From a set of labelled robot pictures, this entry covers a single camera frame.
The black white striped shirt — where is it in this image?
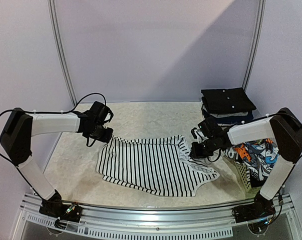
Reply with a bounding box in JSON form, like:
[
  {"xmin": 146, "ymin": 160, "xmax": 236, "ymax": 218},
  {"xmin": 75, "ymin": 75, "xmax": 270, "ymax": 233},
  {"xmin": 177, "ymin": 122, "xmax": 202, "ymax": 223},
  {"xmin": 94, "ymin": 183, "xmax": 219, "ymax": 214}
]
[{"xmin": 96, "ymin": 135, "xmax": 220, "ymax": 197}]

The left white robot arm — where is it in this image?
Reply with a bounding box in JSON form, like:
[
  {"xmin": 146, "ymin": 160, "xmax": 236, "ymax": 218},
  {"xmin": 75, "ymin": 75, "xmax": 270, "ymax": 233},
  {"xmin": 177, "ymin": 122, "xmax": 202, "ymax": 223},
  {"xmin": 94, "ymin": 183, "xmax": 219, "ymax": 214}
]
[{"xmin": 0, "ymin": 103, "xmax": 114, "ymax": 217}]

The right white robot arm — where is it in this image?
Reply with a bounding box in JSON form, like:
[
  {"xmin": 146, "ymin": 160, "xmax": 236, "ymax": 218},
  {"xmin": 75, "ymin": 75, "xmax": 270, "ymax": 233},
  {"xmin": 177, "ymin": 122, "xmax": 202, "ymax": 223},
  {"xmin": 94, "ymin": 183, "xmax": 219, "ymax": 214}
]
[{"xmin": 190, "ymin": 107, "xmax": 302, "ymax": 200}]

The folded clothes stack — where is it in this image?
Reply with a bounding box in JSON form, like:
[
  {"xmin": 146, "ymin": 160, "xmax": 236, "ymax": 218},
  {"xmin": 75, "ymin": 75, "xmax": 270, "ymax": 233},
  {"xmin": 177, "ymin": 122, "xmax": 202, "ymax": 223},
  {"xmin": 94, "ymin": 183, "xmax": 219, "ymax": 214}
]
[{"xmin": 201, "ymin": 99, "xmax": 254, "ymax": 125}]

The white perforated laundry basket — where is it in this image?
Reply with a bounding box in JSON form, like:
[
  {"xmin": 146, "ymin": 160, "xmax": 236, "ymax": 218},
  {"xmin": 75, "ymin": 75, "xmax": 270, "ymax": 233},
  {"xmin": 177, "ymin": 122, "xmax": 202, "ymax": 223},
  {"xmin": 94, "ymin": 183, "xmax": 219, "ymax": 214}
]
[{"xmin": 223, "ymin": 147, "xmax": 272, "ymax": 194}]

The black folded shirt with buttons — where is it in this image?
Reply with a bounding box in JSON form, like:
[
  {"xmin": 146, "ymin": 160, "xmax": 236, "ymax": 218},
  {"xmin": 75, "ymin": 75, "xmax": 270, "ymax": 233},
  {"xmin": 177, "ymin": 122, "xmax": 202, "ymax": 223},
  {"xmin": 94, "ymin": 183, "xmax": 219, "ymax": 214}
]
[{"xmin": 201, "ymin": 87, "xmax": 256, "ymax": 114}]

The colourful graphic print garment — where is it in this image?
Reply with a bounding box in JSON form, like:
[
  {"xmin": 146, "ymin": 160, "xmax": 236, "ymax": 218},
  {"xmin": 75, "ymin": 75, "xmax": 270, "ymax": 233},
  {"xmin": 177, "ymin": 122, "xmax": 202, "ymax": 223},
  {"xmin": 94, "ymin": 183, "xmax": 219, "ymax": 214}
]
[{"xmin": 222, "ymin": 138, "xmax": 281, "ymax": 181}]

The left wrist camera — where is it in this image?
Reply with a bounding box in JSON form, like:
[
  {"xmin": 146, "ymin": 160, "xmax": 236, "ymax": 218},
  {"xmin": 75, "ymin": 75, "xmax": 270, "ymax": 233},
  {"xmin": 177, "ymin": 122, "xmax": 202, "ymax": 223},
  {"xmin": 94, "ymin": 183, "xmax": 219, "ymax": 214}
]
[{"xmin": 88, "ymin": 101, "xmax": 114, "ymax": 125}]

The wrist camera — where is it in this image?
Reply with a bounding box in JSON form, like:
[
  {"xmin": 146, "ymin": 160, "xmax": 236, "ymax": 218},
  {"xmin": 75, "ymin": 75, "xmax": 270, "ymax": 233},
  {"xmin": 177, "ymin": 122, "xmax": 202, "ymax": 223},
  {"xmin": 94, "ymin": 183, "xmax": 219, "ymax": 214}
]
[
  {"xmin": 88, "ymin": 101, "xmax": 114, "ymax": 125},
  {"xmin": 191, "ymin": 117, "xmax": 223, "ymax": 142}
]

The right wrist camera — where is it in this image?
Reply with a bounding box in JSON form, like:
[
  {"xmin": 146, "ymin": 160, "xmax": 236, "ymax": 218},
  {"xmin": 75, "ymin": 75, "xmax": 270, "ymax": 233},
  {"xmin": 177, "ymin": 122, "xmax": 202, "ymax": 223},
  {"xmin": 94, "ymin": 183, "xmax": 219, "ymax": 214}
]
[{"xmin": 191, "ymin": 117, "xmax": 223, "ymax": 142}]

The aluminium front rail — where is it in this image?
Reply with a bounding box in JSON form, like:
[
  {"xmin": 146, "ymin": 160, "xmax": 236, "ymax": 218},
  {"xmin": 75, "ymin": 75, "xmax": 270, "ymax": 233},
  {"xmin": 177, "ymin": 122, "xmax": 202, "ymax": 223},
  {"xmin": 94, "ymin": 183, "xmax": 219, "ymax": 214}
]
[{"xmin": 12, "ymin": 194, "xmax": 302, "ymax": 240}]

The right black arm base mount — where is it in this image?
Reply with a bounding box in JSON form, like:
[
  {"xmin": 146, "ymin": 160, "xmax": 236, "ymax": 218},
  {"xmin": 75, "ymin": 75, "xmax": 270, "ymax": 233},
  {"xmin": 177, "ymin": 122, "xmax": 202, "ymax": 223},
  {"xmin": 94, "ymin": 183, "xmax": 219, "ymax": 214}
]
[{"xmin": 231, "ymin": 192, "xmax": 283, "ymax": 225}]

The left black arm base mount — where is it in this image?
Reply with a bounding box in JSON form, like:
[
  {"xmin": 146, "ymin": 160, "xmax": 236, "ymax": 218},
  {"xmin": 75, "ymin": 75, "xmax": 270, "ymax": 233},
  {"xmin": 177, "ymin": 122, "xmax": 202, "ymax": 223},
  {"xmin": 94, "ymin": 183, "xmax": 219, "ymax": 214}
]
[{"xmin": 39, "ymin": 191, "xmax": 83, "ymax": 223}]

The left aluminium frame post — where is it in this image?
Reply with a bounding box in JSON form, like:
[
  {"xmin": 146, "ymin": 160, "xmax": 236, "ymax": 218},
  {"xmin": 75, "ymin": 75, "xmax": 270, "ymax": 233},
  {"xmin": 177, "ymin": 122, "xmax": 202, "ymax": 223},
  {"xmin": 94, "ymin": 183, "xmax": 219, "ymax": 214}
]
[{"xmin": 48, "ymin": 0, "xmax": 77, "ymax": 105}]

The aluminium frame post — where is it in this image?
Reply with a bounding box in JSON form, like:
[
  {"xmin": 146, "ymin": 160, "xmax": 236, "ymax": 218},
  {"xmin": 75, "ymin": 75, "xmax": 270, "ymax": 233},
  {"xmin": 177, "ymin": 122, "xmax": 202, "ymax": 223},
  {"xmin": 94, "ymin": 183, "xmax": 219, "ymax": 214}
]
[
  {"xmin": 242, "ymin": 0, "xmax": 266, "ymax": 91},
  {"xmin": 48, "ymin": 0, "xmax": 77, "ymax": 105}
]

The right aluminium frame post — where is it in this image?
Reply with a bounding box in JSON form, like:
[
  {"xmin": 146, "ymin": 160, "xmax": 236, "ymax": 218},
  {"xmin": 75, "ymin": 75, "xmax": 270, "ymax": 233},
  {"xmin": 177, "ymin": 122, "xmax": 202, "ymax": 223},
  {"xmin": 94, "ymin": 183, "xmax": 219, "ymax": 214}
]
[{"xmin": 242, "ymin": 0, "xmax": 266, "ymax": 91}]

